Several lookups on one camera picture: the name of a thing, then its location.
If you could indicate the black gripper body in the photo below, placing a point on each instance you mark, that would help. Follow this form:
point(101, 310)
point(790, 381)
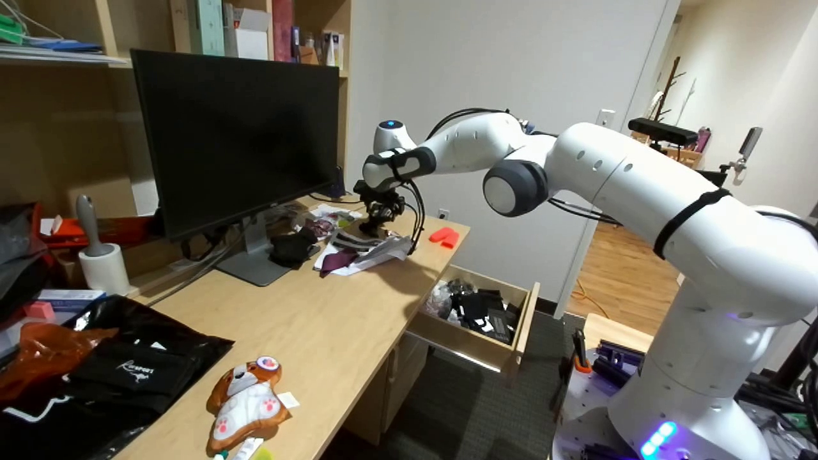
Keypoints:
point(380, 195)

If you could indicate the clear plastic bag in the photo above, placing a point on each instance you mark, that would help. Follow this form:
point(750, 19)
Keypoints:
point(443, 298)

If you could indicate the white paper roll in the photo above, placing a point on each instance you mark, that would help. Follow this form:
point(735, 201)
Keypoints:
point(102, 272)

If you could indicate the black padded stool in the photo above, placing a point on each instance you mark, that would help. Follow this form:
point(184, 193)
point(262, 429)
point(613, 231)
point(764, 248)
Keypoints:
point(663, 132)

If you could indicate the orange foam block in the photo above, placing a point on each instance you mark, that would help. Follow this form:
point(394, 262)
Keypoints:
point(437, 234)
point(450, 240)

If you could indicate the wooden bookshelf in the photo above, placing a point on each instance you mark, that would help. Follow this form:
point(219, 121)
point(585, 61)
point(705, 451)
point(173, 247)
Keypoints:
point(68, 128)

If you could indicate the white light switch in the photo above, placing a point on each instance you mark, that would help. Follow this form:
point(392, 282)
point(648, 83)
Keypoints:
point(607, 119)

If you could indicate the black computer monitor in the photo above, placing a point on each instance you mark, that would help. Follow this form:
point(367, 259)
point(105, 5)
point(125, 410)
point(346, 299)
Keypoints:
point(231, 137)

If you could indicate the phone holder stand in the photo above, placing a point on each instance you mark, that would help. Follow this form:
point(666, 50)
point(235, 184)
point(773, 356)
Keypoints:
point(748, 144)

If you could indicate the teal book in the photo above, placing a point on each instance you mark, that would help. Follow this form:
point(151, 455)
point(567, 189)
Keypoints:
point(211, 25)

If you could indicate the black crumpled pouch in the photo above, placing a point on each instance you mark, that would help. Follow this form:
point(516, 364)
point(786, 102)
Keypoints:
point(291, 248)

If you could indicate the white card with coloured dots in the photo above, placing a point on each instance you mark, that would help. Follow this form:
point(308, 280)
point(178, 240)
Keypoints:
point(336, 217)

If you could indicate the wooden desk pedestal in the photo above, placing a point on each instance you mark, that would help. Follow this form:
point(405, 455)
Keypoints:
point(387, 383)

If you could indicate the small bottles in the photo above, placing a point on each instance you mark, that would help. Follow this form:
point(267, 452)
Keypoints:
point(323, 50)

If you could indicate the dark purple cloth piece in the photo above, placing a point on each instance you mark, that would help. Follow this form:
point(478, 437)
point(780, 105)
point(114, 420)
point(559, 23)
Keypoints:
point(336, 259)

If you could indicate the stack of papers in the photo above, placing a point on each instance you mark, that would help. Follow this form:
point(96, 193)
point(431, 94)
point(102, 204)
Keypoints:
point(60, 50)

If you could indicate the white marker pen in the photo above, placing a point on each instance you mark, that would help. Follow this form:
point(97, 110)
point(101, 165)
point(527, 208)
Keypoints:
point(247, 451)

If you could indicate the red book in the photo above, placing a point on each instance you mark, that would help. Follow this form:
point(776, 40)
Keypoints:
point(281, 29)

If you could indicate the light wooden board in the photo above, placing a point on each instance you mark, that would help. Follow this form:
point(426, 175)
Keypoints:
point(616, 331)

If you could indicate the orange white plush toy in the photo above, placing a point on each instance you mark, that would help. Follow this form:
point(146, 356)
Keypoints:
point(247, 410)

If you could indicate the dark coat stand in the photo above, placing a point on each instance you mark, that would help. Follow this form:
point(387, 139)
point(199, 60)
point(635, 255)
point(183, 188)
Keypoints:
point(668, 86)

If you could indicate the white box file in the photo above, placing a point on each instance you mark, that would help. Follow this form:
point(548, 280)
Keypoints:
point(249, 34)

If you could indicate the white paper sheets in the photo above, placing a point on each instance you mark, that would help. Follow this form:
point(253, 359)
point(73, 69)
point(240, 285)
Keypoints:
point(374, 254)

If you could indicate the purple printed parts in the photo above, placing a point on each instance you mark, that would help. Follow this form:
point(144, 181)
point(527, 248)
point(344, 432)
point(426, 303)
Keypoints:
point(613, 365)

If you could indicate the dark brown pouch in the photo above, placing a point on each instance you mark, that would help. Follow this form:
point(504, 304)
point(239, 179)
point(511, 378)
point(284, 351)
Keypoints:
point(284, 217)

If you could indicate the black fabric bag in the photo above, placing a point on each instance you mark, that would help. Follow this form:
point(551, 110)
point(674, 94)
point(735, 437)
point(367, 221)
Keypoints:
point(18, 255)

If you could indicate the orange translucent plastic bag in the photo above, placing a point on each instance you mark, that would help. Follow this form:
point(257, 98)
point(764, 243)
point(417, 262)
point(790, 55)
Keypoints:
point(38, 359)

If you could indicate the grey monitor stand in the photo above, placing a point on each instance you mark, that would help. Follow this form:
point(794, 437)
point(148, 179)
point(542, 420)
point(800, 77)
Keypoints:
point(257, 259)

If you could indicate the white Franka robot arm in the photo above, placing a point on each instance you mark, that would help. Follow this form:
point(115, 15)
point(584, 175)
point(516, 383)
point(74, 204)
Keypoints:
point(725, 255)

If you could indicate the black glossy plastic bag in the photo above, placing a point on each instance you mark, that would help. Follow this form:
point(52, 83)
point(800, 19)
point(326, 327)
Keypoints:
point(137, 365)

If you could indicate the yellow-green sticky note pad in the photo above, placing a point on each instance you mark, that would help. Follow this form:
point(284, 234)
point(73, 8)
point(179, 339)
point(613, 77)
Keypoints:
point(265, 452)

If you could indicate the pink white book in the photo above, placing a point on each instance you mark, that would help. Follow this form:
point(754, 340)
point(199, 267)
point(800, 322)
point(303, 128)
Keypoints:
point(64, 303)

